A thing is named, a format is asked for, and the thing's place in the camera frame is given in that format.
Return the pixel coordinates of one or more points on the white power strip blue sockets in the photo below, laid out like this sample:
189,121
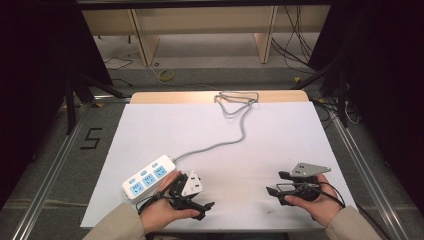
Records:
148,177

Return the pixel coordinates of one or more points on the aluminium floor rail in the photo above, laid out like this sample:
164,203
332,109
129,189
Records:
366,173
50,173

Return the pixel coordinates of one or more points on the wooden table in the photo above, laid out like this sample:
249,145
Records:
186,97

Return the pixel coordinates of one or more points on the person's left hand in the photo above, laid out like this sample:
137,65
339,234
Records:
161,210

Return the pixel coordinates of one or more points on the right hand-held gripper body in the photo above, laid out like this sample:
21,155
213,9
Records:
305,170

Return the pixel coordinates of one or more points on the black curtain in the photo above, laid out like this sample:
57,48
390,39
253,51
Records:
383,93
36,83

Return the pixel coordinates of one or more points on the white table mat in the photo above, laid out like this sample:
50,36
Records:
240,140

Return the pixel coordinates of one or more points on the black tripod stand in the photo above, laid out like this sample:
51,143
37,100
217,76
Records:
333,83
76,96

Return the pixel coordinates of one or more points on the person's right hand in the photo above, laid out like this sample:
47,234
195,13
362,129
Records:
320,208

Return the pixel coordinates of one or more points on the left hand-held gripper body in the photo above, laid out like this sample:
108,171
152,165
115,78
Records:
191,186

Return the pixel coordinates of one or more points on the light wooden desk frame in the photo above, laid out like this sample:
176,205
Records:
206,23

